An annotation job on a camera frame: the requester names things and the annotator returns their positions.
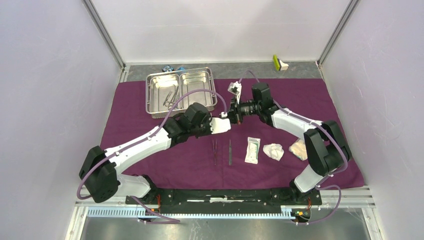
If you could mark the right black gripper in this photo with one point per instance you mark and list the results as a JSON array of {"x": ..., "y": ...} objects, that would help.
[{"x": 235, "y": 115}]

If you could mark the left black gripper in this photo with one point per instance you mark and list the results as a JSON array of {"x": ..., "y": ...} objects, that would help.
[{"x": 208, "y": 131}]

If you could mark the steel scalpel handle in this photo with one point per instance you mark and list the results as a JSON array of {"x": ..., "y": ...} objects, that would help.
[
  {"x": 214, "y": 147},
  {"x": 230, "y": 153}
]

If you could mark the white sterile packet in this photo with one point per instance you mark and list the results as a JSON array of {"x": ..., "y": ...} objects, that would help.
[{"x": 252, "y": 150}]

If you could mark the metal instrument tray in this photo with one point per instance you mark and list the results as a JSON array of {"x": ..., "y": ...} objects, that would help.
[{"x": 158, "y": 85}]

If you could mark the white gauze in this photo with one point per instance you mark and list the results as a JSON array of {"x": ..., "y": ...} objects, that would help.
[{"x": 274, "y": 151}]

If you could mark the beige gauze roll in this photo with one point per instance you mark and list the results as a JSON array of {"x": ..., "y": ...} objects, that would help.
[{"x": 298, "y": 148}]

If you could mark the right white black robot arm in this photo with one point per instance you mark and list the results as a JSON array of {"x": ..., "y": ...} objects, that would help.
[{"x": 326, "y": 148}]

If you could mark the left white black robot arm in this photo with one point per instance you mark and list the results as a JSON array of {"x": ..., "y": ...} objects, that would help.
[{"x": 102, "y": 171}]

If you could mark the steel surgical scissors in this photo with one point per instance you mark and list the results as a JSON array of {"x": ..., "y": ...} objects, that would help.
[{"x": 171, "y": 97}]

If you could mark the yellow green white object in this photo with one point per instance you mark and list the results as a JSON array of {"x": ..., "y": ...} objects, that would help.
[{"x": 279, "y": 64}]

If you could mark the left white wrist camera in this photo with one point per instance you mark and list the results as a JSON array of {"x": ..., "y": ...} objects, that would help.
[{"x": 220, "y": 124}]

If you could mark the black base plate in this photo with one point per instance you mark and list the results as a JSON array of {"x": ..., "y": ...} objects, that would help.
[{"x": 228, "y": 201}]

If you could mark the aluminium frame rail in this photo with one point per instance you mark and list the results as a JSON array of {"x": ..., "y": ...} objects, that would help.
[{"x": 344, "y": 214}]

